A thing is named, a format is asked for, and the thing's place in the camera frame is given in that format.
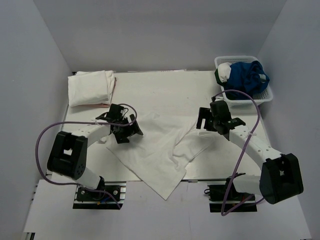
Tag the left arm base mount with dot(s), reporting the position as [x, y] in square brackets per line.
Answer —
[87, 200]

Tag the green and white t-shirt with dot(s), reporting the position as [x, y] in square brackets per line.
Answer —
[222, 73]

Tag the white printed t-shirt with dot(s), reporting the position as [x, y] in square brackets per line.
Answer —
[160, 155]

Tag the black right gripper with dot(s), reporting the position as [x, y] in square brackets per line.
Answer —
[204, 113]

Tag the white plastic basket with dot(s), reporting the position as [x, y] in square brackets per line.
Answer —
[265, 96]

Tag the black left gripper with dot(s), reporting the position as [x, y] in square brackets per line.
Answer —
[133, 128]

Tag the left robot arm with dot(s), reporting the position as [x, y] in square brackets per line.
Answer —
[68, 156]

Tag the blue t-shirt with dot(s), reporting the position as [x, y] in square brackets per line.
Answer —
[248, 78]

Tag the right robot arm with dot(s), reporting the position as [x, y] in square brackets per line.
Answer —
[280, 176]

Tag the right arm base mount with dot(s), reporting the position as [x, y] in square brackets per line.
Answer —
[215, 191]

